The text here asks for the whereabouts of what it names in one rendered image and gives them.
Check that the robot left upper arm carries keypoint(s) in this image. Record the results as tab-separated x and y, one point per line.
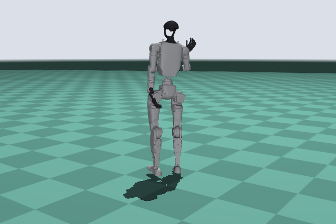
153	48

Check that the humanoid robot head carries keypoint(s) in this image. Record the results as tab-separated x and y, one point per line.
172	26

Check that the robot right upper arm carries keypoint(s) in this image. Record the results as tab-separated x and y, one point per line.
186	58

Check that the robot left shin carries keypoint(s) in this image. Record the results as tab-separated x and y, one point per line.
155	148

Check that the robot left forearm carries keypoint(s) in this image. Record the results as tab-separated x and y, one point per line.
151	78

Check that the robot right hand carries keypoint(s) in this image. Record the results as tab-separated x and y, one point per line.
191	44

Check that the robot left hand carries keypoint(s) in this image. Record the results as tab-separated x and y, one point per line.
153	99

